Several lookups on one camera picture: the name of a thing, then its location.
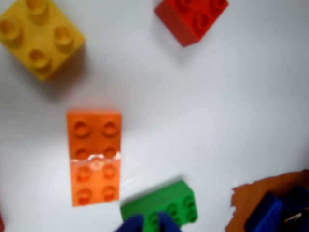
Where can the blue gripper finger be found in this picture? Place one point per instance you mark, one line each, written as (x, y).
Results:
(169, 224)
(135, 224)

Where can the orange 2x4 brick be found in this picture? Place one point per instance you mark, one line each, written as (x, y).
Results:
(94, 142)

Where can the green 2x4 brick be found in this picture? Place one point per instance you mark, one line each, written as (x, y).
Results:
(159, 198)

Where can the brown torn paper patch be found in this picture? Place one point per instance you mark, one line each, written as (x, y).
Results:
(248, 193)

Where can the blue plastic device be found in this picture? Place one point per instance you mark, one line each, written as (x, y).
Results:
(268, 215)

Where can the red 2x2 brick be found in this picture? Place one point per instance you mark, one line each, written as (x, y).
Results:
(195, 21)

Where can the yellow 2x2 brick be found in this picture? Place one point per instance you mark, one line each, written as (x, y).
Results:
(41, 38)

